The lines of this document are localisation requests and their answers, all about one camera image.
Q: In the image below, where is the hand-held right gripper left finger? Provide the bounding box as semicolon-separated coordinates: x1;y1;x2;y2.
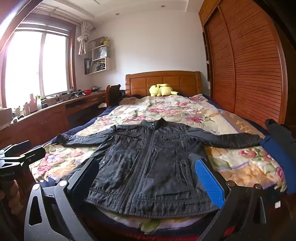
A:
24;158;100;241

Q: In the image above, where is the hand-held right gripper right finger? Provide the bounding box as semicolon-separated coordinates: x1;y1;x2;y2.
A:
195;158;266;241

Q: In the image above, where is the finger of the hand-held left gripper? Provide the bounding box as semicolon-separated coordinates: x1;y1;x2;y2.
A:
0;147;47;168
0;140;32;160

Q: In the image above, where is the black jacket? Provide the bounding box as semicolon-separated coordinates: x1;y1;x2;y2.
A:
56;117;262;215

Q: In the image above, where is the person's left hand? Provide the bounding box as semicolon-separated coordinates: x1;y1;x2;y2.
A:
6;179;24;210

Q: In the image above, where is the cardboard box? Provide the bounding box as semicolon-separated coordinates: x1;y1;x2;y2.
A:
0;108;12;131

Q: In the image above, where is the wooden desk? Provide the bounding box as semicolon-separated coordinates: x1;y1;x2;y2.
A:
0;89;109;151

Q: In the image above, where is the blue cloth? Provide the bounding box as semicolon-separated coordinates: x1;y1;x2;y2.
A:
259;136;296;194

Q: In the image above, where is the wooden chair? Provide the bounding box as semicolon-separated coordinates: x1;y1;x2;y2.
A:
106;85;123;107

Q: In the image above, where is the floral blanket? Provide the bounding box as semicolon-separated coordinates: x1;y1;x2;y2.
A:
30;94;287;234

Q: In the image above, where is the black clothing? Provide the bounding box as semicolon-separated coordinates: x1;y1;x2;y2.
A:
265;119;296;160

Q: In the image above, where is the window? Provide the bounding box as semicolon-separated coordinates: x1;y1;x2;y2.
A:
0;23;77;107

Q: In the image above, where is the yellow plush toy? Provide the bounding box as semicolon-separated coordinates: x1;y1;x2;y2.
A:
149;84;178;97

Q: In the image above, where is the wooden bed headboard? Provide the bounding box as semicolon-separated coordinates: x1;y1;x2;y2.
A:
125;71;203;97

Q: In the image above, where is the white paper bag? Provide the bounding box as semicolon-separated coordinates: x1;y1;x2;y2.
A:
96;45;108;58

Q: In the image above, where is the wooden slatted wardrobe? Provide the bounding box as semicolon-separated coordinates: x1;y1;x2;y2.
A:
198;0;288;130

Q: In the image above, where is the tied white curtain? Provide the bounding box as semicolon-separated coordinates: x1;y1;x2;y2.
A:
76;21;96;55

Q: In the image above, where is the white wall shelf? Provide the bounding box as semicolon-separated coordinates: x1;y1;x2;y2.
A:
84;37;116;75

